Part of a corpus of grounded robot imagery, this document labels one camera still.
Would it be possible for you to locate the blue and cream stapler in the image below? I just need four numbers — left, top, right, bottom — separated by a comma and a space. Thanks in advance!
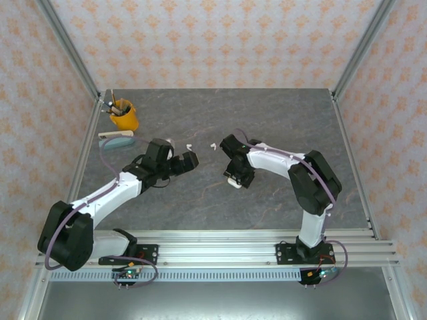
98, 130, 136, 150

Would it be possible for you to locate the yellow pen cup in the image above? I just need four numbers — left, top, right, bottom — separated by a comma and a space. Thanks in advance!
109, 99, 139, 131

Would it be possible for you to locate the grey metal shelf panel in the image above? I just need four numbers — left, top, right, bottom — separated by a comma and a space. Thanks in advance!
36, 281, 398, 320

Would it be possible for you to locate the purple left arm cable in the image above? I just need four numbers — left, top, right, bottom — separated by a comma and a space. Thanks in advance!
44, 137, 159, 290

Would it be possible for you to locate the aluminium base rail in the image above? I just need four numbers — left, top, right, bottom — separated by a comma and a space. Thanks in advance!
35, 229, 400, 268

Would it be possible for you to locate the aluminium table side rail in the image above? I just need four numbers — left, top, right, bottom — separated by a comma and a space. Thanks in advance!
330, 93, 381, 241
53, 96, 105, 241

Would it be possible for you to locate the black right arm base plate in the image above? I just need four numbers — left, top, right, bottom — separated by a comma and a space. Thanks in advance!
276, 243, 335, 266

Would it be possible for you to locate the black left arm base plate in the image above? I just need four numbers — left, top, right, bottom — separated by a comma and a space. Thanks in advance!
98, 244, 159, 266

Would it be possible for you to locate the white slotted cable duct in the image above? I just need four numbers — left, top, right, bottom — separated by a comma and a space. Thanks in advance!
49, 270, 300, 283

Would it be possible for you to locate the aluminium frame post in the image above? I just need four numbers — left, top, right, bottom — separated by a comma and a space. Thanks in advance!
35, 0, 101, 98
331, 0, 400, 98

